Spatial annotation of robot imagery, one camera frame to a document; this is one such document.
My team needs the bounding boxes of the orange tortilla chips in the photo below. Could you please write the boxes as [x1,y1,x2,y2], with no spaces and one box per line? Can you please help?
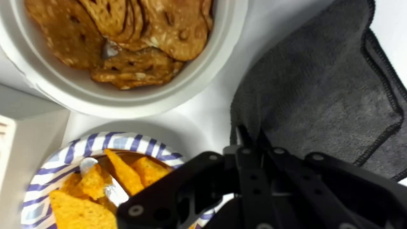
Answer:
[47,147,173,229]

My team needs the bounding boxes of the brown round crackers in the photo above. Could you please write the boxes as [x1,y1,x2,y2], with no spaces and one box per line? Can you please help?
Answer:
[23,0,216,91]

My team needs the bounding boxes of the dark grey towel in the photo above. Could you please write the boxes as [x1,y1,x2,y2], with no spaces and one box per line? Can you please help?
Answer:
[229,0,407,183]

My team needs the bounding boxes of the white bowl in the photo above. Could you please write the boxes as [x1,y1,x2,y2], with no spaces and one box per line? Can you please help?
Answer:
[0,0,249,121]

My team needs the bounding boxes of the blue striped paper bowl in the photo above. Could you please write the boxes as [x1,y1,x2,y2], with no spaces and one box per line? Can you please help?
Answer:
[20,130,235,229]

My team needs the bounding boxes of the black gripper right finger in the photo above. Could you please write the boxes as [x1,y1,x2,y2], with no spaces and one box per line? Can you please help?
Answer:
[256,131,407,229]

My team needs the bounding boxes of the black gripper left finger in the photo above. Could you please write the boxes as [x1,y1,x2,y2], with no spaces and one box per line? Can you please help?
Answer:
[116,123,277,229]

